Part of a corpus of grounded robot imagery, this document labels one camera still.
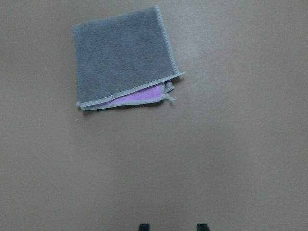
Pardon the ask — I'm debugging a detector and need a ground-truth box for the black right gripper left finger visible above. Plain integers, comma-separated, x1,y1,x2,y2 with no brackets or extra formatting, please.
138,223,150,231

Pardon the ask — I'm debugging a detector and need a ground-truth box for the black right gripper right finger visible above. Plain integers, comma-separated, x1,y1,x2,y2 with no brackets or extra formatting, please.
196,223,209,231

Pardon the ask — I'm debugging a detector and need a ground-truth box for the grey folded cloth stack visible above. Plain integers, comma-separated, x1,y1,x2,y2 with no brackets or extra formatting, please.
72,6,182,110

